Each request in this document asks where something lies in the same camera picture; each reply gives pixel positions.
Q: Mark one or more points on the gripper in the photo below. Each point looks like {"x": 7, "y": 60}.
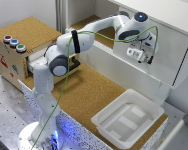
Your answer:
{"x": 137, "y": 54}

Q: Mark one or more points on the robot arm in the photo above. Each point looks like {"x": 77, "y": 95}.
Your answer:
{"x": 44, "y": 80}

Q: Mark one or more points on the white sliding door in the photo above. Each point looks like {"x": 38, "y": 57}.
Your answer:
{"x": 169, "y": 56}

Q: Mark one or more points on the white cabinet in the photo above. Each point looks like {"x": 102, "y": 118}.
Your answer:
{"x": 167, "y": 11}

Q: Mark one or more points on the white plastic box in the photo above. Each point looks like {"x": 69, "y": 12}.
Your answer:
{"x": 127, "y": 121}

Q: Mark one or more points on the wooden drawer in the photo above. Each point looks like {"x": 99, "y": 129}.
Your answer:
{"x": 34, "y": 63}

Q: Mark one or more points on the wooden drawer box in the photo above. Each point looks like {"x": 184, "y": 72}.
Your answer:
{"x": 29, "y": 31}

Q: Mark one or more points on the green button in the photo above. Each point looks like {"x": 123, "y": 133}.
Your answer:
{"x": 20, "y": 48}

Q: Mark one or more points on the blue button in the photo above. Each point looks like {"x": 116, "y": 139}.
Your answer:
{"x": 14, "y": 42}

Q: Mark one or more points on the red button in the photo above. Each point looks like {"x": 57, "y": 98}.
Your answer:
{"x": 7, "y": 38}

